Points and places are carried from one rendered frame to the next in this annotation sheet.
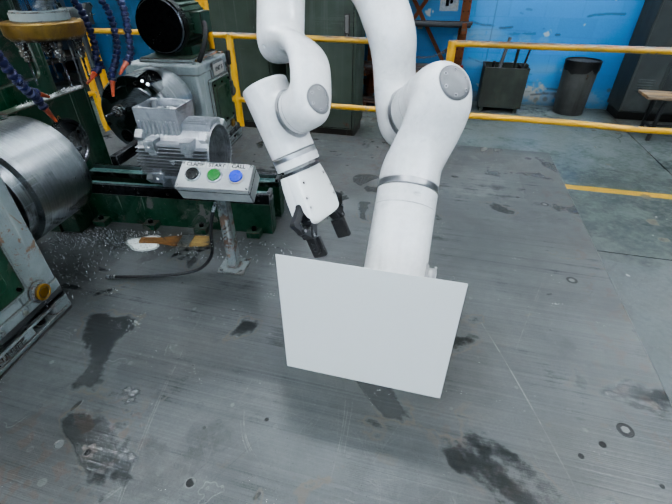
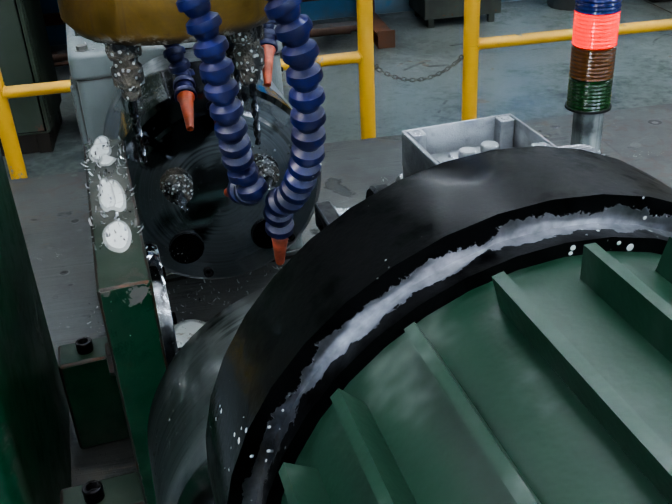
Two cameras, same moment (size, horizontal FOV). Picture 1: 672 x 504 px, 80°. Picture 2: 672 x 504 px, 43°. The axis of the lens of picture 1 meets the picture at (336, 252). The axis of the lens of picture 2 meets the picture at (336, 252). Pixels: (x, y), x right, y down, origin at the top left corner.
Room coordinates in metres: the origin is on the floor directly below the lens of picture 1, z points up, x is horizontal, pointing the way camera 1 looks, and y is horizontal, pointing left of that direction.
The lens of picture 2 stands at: (0.46, 0.89, 1.46)
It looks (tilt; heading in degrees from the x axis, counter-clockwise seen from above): 30 degrees down; 337
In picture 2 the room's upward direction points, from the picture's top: 3 degrees counter-clockwise
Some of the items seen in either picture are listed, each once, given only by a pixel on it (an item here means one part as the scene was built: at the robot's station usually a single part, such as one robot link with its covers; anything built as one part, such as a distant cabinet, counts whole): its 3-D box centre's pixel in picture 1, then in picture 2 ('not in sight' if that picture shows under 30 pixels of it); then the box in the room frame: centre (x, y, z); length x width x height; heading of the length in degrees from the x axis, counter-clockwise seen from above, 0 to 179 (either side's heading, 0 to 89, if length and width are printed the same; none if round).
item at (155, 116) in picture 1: (165, 116); (476, 172); (1.10, 0.46, 1.11); 0.12 x 0.11 x 0.07; 82
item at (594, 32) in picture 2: not in sight; (595, 27); (1.36, 0.11, 1.14); 0.06 x 0.06 x 0.04
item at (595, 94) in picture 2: not in sight; (589, 91); (1.36, 0.11, 1.05); 0.06 x 0.06 x 0.04
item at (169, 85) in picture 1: (155, 106); (204, 152); (1.46, 0.65, 1.04); 0.41 x 0.25 x 0.25; 172
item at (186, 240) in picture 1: (175, 240); not in sight; (0.95, 0.46, 0.80); 0.21 x 0.05 x 0.01; 88
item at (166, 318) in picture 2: (71, 144); (166, 317); (1.15, 0.78, 1.02); 0.15 x 0.02 x 0.15; 172
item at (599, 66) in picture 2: not in sight; (592, 59); (1.36, 0.11, 1.10); 0.06 x 0.06 x 0.04
